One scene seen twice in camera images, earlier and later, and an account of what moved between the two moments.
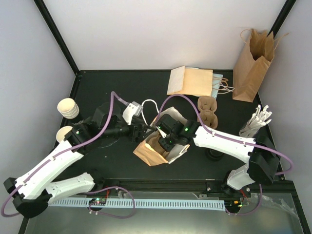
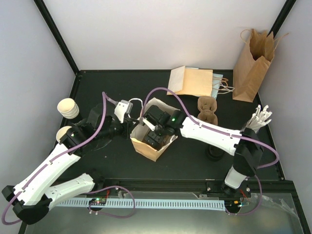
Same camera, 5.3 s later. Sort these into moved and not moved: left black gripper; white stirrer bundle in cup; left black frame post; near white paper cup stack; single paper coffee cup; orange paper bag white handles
Moved: orange paper bag white handles; left black gripper
Not moved: white stirrer bundle in cup; single paper coffee cup; near white paper cup stack; left black frame post
